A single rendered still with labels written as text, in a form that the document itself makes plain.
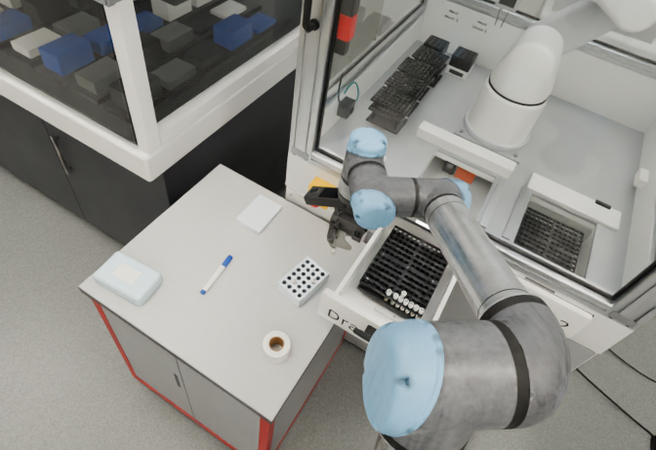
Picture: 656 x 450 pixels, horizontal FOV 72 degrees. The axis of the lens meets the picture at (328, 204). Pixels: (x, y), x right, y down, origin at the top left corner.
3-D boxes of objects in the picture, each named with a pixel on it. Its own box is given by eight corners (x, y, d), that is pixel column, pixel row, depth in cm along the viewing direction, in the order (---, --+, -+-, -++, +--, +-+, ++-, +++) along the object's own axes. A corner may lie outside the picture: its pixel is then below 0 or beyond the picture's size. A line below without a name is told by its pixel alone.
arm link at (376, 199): (421, 206, 78) (409, 161, 85) (357, 204, 77) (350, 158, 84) (408, 233, 84) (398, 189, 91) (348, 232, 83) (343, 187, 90)
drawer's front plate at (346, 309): (418, 375, 110) (431, 356, 102) (316, 312, 118) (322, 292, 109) (421, 368, 112) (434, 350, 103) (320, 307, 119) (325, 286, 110)
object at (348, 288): (416, 362, 111) (424, 352, 106) (326, 308, 117) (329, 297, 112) (468, 252, 135) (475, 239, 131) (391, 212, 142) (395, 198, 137)
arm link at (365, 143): (351, 151, 82) (347, 121, 88) (342, 192, 91) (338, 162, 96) (393, 153, 84) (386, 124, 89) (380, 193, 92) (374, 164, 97)
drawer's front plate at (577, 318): (569, 339, 122) (593, 320, 114) (469, 285, 129) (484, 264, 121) (570, 334, 123) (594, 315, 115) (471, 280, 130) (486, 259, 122)
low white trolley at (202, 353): (264, 482, 162) (271, 421, 105) (133, 385, 177) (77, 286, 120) (342, 350, 197) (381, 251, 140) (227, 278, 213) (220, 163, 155)
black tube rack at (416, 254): (414, 328, 116) (422, 316, 112) (354, 293, 121) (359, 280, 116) (444, 267, 130) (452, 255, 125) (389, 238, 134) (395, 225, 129)
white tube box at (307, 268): (298, 307, 124) (299, 301, 121) (276, 288, 127) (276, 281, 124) (327, 280, 131) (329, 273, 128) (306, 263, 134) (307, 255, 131)
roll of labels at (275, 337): (268, 368, 112) (269, 362, 109) (257, 344, 116) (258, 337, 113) (294, 355, 115) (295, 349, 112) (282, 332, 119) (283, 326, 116)
